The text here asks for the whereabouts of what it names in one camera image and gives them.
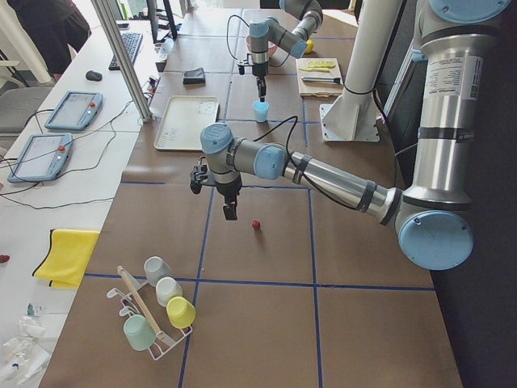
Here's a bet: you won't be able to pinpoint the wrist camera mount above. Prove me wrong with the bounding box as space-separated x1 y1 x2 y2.
190 157 211 195
237 58 252 75

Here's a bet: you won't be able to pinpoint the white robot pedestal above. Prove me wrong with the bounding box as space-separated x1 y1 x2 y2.
320 0 403 142

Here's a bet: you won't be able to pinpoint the lemon near board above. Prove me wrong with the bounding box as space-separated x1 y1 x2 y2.
305 40 314 54

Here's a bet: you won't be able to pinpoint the person in black shorts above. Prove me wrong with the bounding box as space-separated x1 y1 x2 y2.
8 0 90 80

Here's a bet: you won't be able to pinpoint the teach pendant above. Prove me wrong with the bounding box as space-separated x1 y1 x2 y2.
44 91 103 131
7 133 73 183

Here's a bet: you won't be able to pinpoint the grey folded cloth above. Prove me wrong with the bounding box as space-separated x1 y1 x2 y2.
183 67 206 85

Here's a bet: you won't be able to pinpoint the upper teach pendant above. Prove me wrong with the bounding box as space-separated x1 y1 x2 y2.
44 91 103 131

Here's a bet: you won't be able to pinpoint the aluminium frame post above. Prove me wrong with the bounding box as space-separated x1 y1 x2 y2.
91 0 153 123

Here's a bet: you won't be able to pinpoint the pink bowl of ice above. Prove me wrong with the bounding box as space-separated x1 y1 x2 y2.
246 36 277 57

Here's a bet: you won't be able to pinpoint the wooden cutting board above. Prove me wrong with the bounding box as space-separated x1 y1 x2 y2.
296 58 343 97

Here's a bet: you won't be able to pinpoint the light blue cup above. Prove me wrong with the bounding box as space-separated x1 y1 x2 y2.
252 99 270 123

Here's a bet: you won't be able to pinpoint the grey cup on rack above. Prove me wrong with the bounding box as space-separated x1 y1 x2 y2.
144 256 173 287

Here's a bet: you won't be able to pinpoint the yellow towel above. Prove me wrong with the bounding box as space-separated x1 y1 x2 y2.
32 229 99 289

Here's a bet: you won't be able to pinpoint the lower teach pendant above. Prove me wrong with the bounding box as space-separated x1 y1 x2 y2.
7 133 73 183

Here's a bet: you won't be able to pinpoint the yellow plastic knife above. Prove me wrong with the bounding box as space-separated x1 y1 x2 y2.
298 67 330 74

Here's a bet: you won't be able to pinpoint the cream bear tray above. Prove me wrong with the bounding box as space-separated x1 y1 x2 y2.
153 95 219 151

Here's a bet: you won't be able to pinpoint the green cup on rack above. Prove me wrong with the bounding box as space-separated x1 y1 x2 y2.
124 314 156 351

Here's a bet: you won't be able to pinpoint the white wire cup rack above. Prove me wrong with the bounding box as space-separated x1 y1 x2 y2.
107 265 193 361

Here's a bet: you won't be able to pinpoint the lemon slices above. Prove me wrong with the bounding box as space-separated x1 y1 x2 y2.
307 61 335 69

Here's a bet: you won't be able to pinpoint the black keyboard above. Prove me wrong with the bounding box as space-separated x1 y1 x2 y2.
108 32 143 71

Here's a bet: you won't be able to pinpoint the white cup on rack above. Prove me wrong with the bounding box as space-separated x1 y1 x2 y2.
155 276 183 307

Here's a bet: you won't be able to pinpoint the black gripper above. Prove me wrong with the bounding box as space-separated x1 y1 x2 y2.
212 171 242 221
251 61 269 101

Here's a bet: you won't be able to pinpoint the black computer mouse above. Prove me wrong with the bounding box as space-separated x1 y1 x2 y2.
85 70 103 82

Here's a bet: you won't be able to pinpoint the crumpled white plastic wrap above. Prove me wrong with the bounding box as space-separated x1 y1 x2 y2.
1 316 51 386

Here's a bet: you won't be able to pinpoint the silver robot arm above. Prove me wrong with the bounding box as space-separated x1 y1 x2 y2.
238 1 323 102
190 1 511 270

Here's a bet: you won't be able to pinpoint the yellow cup on rack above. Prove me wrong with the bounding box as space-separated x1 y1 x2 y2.
166 296 195 329

